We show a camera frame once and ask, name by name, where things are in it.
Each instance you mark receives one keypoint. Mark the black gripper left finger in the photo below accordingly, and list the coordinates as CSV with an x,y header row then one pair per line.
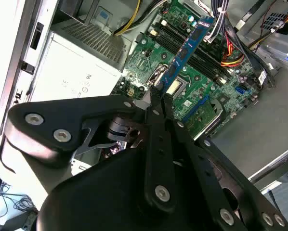
x,y
50,113

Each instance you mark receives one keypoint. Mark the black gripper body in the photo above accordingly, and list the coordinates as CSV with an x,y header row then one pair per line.
x,y
98,197

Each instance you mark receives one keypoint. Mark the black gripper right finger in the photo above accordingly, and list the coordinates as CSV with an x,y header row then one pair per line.
x,y
206,168

